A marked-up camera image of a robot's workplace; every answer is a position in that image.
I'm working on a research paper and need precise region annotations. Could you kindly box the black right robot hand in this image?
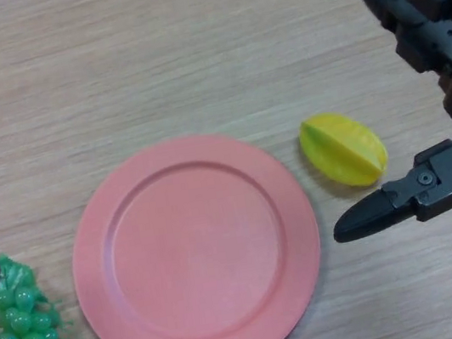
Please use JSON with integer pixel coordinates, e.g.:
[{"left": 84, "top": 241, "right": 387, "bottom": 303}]
[{"left": 296, "top": 0, "right": 452, "bottom": 246}]

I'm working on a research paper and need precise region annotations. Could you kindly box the pink round plate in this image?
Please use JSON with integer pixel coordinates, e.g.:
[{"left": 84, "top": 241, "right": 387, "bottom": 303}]
[{"left": 54, "top": 117, "right": 337, "bottom": 339}]

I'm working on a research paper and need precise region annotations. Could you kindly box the yellow green starfruit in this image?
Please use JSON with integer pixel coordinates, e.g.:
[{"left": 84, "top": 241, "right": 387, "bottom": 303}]
[{"left": 295, "top": 104, "right": 393, "bottom": 197}]

